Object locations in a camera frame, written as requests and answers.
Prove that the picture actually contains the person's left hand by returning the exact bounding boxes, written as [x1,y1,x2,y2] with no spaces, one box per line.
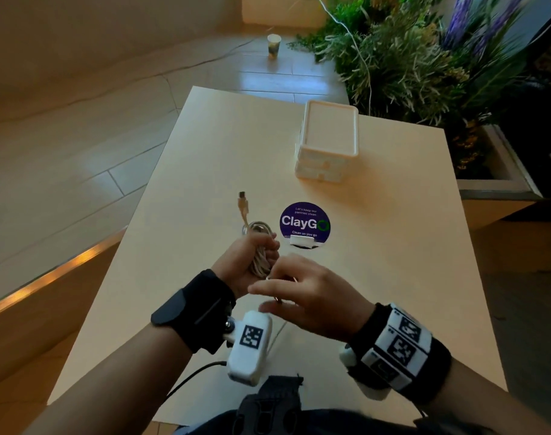
[210,233,281,300]

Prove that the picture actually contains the person's right hand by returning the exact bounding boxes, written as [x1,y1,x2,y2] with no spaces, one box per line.
[247,253,376,343]

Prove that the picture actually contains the white charging cable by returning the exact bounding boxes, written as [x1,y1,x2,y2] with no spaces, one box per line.
[237,190,299,354]

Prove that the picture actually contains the white plastic drawer box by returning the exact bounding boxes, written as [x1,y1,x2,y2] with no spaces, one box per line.
[294,99,361,184]

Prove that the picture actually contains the person's left forearm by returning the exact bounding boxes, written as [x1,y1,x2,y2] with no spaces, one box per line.
[24,323,195,435]

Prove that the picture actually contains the person's right forearm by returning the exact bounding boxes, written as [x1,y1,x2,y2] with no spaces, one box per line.
[427,357,551,435]

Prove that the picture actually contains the person's dark clothing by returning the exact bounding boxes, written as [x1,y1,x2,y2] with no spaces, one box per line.
[173,405,498,435]

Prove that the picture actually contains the grey wooden planter box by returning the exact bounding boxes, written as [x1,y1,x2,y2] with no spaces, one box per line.
[456,124,544,231]

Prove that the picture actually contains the black left wristband with markers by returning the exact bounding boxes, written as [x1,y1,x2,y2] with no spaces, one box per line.
[150,269,237,355]

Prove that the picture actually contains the black wristband with markers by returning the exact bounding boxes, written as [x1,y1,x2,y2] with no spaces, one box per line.
[150,269,237,355]
[347,303,453,406]

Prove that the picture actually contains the round purple sticker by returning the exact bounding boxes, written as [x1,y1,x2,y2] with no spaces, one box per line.
[279,202,332,245]

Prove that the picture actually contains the black right wristband with markers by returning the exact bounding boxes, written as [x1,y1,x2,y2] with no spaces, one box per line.
[347,303,453,406]

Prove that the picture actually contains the brown wooden bench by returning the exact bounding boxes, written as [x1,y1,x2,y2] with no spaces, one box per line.
[0,228,127,390]

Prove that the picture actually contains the green potted plants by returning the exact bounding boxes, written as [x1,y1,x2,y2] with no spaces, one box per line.
[289,0,539,177]

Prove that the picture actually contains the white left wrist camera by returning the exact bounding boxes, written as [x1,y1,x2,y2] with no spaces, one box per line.
[225,311,274,388]

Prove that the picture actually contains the black left camera cable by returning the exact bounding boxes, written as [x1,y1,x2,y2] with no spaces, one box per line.
[164,361,229,399]

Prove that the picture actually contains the black chest harness mount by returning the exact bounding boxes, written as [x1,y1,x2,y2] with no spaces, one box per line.
[232,375,305,435]

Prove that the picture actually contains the thin white wire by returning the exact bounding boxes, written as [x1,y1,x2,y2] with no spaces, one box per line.
[315,0,374,116]

